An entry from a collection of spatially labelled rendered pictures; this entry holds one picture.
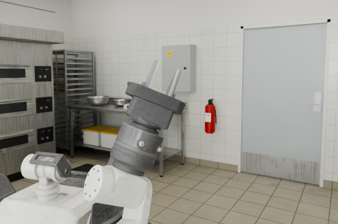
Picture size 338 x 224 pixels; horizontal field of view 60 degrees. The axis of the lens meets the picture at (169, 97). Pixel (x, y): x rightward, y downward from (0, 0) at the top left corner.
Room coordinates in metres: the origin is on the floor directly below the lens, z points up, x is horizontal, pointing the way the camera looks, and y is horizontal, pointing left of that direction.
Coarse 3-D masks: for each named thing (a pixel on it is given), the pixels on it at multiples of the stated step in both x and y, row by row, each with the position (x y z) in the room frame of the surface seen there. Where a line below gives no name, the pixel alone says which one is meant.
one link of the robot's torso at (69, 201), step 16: (80, 176) 0.93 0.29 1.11; (32, 192) 0.80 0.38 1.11; (48, 192) 0.74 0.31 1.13; (64, 192) 0.80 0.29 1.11; (80, 192) 0.80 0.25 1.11; (0, 208) 0.74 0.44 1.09; (16, 208) 0.73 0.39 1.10; (32, 208) 0.71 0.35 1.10; (48, 208) 0.71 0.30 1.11; (64, 208) 0.70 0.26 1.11; (80, 208) 0.72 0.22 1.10
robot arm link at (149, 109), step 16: (144, 96) 0.56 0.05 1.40; (160, 96) 0.56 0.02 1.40; (128, 112) 0.55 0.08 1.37; (144, 112) 0.55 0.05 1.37; (160, 112) 0.56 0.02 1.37; (176, 112) 0.57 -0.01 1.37; (128, 128) 0.54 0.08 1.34; (144, 128) 0.54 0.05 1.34; (160, 128) 0.57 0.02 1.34; (128, 144) 0.53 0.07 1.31; (144, 144) 0.53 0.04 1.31; (160, 144) 0.56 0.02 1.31
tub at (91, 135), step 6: (96, 126) 5.08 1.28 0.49; (102, 126) 5.08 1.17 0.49; (108, 126) 5.08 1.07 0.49; (114, 126) 5.08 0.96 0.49; (84, 132) 4.85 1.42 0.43; (90, 132) 4.78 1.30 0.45; (96, 132) 4.71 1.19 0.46; (84, 138) 4.85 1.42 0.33; (90, 138) 4.78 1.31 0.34; (96, 138) 4.70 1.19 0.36; (90, 144) 4.79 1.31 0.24; (96, 144) 4.71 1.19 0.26
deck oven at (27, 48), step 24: (0, 24) 3.44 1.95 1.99; (0, 48) 3.65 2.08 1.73; (24, 48) 3.93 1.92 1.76; (48, 48) 4.24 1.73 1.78; (0, 72) 3.61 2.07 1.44; (24, 72) 3.88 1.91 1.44; (48, 72) 4.23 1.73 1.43; (0, 96) 3.63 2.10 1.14; (24, 96) 3.90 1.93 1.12; (48, 96) 4.22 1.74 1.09; (0, 120) 3.61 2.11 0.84; (24, 120) 3.89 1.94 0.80; (48, 120) 4.21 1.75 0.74; (0, 144) 3.57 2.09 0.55; (24, 144) 3.85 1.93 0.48; (48, 144) 4.20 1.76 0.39; (0, 168) 3.59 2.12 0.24
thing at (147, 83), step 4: (156, 60) 0.59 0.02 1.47; (152, 64) 0.60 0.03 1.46; (156, 64) 0.59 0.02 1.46; (152, 68) 0.58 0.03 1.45; (156, 68) 0.58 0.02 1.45; (152, 72) 0.58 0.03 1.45; (148, 76) 0.59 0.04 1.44; (152, 76) 0.58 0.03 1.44; (148, 80) 0.57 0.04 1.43; (144, 84) 0.58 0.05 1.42; (148, 84) 0.57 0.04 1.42
